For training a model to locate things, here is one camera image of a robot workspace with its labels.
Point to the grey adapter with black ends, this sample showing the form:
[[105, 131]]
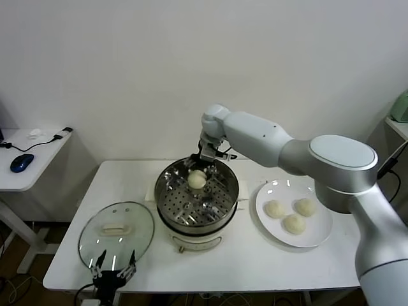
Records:
[[63, 133]]

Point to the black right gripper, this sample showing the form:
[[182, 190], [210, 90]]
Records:
[[201, 150]]

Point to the white round plate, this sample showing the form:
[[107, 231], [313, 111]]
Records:
[[315, 229]]

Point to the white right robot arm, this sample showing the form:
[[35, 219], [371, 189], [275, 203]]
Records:
[[255, 137]]

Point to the white steamed baozi bun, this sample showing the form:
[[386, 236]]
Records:
[[196, 179], [294, 223], [305, 207], [274, 209]]

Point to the blue computer mouse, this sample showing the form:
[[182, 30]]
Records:
[[21, 162]]

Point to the small white crumpled object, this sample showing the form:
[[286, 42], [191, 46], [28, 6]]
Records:
[[35, 134]]

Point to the stainless steel steamer basket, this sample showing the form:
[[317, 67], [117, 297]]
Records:
[[229, 188]]

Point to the white side desk with mouse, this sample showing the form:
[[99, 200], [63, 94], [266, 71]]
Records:
[[38, 165]]

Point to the pale green appliance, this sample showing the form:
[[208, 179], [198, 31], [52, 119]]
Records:
[[401, 106]]

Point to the cream electric cooker base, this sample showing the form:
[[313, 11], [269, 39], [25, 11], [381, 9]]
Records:
[[197, 240]]

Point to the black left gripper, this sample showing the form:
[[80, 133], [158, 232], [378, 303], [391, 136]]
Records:
[[110, 280]]

